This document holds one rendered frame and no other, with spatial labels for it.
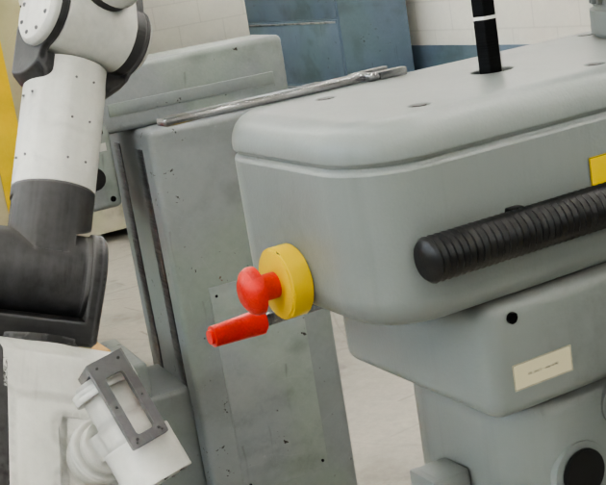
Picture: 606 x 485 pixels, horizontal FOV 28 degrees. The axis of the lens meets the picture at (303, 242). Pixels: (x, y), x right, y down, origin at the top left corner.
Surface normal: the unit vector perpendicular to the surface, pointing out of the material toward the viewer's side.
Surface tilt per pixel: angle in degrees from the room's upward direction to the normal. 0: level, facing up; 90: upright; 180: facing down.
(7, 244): 51
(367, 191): 90
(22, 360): 59
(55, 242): 68
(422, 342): 90
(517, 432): 90
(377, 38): 90
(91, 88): 77
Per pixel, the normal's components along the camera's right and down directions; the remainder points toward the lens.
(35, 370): 0.57, -0.47
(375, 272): -0.36, 0.28
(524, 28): -0.87, 0.25
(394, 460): -0.15, -0.96
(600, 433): 0.48, 0.14
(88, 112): 0.67, -0.16
